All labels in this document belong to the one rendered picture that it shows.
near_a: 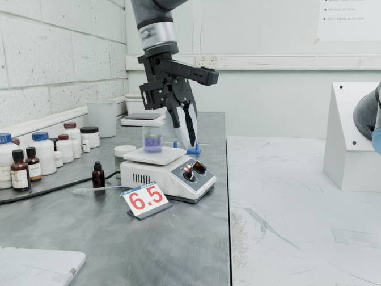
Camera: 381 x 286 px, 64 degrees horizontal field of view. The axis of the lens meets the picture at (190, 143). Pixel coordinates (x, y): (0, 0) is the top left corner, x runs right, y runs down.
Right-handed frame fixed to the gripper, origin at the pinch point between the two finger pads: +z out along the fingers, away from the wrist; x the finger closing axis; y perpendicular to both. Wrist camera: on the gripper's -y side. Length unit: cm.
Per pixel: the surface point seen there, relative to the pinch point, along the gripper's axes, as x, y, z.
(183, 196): 1.3, 4.3, 11.3
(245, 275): 18.6, -14.5, 17.5
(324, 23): -166, -18, -37
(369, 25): -176, -42, -30
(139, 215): 11.2, 8.9, 11.3
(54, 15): -33, 67, -53
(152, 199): 5.9, 9.1, 10.1
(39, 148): 3.9, 44.3, -5.0
